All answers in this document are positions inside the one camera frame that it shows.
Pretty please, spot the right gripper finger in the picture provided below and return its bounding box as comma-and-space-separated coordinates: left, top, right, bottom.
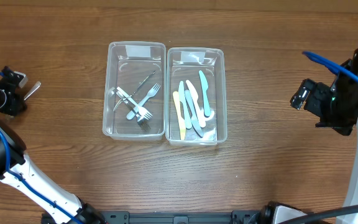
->
298, 79, 313, 98
290, 95, 303, 110

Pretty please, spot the silver metal fork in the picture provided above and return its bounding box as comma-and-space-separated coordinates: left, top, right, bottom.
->
24, 81, 41, 101
116, 89, 150, 131

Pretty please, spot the pale blue plastic knife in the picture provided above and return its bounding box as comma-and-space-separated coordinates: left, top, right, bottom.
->
199, 70, 211, 117

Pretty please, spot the white plastic knife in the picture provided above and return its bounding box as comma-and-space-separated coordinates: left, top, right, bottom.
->
185, 90, 204, 138

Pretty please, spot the light blue plastic knife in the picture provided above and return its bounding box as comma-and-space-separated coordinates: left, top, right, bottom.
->
178, 81, 192, 129

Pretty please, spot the cream plastic knife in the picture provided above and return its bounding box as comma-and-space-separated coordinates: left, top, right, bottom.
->
173, 91, 186, 140

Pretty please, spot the black handled metal fork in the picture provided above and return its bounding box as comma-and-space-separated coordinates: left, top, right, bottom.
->
113, 70, 156, 111

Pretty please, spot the thin white plastic fork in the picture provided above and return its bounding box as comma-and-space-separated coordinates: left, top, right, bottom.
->
117, 87, 152, 119

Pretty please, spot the thick white plastic fork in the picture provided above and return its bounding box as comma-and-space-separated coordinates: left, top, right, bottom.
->
126, 83, 161, 120

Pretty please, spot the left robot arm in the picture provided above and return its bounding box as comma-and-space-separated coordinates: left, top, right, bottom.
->
0, 66, 106, 224

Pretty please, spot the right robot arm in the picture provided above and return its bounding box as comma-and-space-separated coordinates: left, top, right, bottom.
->
248, 49, 358, 224

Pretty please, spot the right clear plastic container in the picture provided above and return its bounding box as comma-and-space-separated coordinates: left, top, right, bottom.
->
164, 47, 227, 146

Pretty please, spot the clear plastic container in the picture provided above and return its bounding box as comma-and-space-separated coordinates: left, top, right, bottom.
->
102, 41, 166, 141
164, 47, 227, 146

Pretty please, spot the left clear plastic container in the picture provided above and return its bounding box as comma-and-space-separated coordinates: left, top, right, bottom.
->
102, 41, 166, 141

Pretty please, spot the right blue cable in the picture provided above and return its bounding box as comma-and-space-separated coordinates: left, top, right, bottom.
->
301, 50, 358, 105

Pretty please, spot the blue cable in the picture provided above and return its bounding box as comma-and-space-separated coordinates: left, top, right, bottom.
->
0, 68, 83, 224
301, 50, 358, 105

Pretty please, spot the left blue cable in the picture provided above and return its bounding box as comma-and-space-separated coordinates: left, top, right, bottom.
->
0, 68, 83, 224

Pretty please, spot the black cable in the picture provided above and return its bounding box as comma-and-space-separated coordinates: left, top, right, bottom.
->
278, 201, 358, 224

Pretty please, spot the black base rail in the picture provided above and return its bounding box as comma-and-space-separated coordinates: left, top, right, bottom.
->
102, 210, 260, 224

